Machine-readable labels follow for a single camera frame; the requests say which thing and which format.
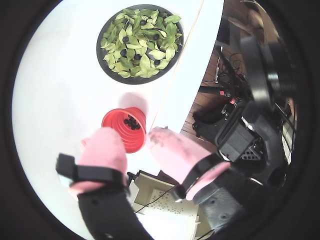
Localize dark grey round bowl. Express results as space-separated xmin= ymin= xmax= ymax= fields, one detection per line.
xmin=96 ymin=3 xmax=186 ymax=86

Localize grey laptop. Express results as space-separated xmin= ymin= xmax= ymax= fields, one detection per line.
xmin=216 ymin=14 xmax=243 ymax=47

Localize pink padded gripper finger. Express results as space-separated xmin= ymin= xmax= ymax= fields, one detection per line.
xmin=55 ymin=126 xmax=154 ymax=240
xmin=148 ymin=126 xmax=254 ymax=235

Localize dark green long leaf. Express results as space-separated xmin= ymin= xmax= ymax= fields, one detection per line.
xmin=117 ymin=56 xmax=135 ymax=70

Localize white perforated box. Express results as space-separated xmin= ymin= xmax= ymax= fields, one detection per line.
xmin=126 ymin=169 xmax=203 ymax=240

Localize heap of green leaves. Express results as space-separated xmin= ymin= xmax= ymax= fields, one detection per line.
xmin=99 ymin=8 xmax=183 ymax=79

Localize thin pale wooden strip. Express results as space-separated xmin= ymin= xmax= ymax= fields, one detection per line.
xmin=149 ymin=0 xmax=206 ymax=132

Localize red ribbed plastic cup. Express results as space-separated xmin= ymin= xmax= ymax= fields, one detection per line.
xmin=101 ymin=106 xmax=147 ymax=154

